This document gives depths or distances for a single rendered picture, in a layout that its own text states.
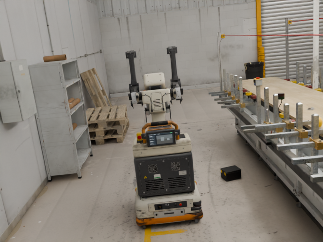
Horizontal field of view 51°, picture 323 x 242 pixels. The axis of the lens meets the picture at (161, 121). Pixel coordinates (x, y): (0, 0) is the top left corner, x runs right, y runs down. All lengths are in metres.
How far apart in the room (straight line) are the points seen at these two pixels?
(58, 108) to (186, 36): 6.79
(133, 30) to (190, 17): 1.77
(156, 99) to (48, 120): 1.75
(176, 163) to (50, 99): 2.04
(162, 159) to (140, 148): 0.23
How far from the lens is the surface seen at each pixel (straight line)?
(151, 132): 2.91
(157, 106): 3.27
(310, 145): 2.42
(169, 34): 10.58
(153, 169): 3.10
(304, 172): 2.62
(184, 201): 3.17
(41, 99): 4.51
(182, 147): 3.05
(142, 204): 3.18
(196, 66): 10.68
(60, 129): 4.53
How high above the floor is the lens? 1.74
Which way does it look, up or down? 14 degrees down
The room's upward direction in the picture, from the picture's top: 6 degrees counter-clockwise
